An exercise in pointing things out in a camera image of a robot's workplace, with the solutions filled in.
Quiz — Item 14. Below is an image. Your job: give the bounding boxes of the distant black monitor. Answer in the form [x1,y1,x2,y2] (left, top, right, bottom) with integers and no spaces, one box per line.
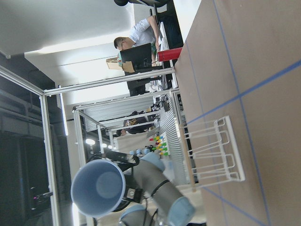
[117,43,163,75]

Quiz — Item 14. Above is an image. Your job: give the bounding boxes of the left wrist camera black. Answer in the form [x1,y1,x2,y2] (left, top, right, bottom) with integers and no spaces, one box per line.
[103,151,140,171]

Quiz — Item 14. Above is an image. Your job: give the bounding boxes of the red cylinder object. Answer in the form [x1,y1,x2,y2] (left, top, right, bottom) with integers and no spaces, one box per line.
[158,47,182,62]

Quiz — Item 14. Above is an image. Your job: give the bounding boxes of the standing person white shirt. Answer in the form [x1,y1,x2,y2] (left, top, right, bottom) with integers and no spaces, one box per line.
[113,16,160,51]

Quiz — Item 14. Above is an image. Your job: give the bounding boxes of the cardboard box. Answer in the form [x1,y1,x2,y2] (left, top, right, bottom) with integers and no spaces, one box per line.
[106,57,135,73]

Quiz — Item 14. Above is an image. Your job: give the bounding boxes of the white wire cup holder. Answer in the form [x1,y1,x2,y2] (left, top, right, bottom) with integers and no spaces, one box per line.
[177,115,246,191]

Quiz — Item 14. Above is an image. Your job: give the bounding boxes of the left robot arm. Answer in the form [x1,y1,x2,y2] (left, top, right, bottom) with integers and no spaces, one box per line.
[119,152,195,226]

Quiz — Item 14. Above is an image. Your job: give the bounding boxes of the seated person black shirt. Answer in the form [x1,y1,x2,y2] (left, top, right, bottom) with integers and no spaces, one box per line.
[116,116,154,137]

